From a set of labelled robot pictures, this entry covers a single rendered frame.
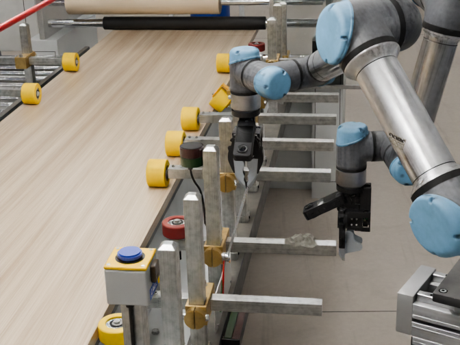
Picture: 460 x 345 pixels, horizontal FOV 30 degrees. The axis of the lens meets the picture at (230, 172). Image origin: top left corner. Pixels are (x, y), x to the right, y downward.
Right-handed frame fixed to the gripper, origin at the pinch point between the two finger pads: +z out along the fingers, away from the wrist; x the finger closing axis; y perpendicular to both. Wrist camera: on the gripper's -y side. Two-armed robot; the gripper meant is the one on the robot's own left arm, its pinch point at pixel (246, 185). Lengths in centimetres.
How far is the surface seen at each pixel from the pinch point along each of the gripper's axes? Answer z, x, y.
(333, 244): 14.6, -22.5, -2.4
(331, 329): 101, -19, 94
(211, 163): -8.7, 7.4, -7.3
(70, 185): 11, 55, 22
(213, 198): 0.7, 7.4, -7.3
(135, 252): -23, 7, -82
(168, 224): 9.9, 20.1, -3.9
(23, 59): 5, 115, 143
